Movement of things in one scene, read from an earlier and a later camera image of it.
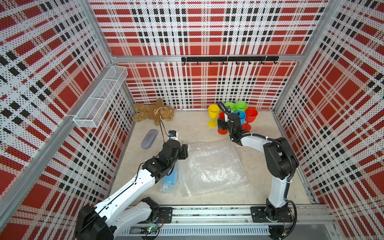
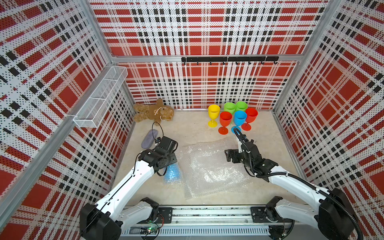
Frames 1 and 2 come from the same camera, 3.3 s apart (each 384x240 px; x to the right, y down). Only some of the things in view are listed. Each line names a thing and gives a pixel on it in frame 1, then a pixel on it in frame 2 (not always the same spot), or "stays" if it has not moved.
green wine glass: [232, 105] stays
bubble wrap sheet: [211, 168] stays
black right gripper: [221, 121] -> [235, 153]
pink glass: [222, 116] stays
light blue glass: [242, 115] stays
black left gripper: [183, 151] -> [173, 159]
